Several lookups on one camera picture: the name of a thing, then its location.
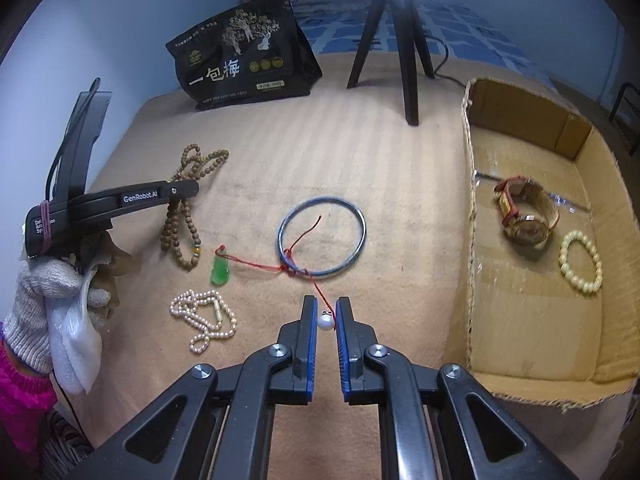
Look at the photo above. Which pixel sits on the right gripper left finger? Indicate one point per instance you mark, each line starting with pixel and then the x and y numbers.
pixel 215 424

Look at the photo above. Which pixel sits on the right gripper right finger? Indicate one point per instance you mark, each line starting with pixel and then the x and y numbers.
pixel 435 424

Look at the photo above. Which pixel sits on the green jade pendant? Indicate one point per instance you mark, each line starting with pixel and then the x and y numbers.
pixel 221 269

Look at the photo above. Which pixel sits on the pink sleeve forearm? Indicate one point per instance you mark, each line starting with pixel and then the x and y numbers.
pixel 25 401

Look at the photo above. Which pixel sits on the left hand white glove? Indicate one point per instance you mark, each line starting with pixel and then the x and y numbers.
pixel 25 341

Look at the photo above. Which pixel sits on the white plastic bag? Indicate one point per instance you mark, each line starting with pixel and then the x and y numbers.
pixel 76 346

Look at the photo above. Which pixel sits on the cardboard box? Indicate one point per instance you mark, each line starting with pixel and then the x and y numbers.
pixel 548 306

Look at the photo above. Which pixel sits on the tan bed blanket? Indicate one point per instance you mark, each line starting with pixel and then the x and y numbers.
pixel 354 143

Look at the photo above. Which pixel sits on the black snack bag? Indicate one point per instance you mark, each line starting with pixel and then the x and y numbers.
pixel 252 53

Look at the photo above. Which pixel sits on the black metal rack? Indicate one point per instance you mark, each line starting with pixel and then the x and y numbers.
pixel 625 114

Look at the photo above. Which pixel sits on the blue patterned bed sheet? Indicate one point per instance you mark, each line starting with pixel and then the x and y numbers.
pixel 452 30

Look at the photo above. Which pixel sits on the black tripod stand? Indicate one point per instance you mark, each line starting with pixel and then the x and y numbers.
pixel 410 41

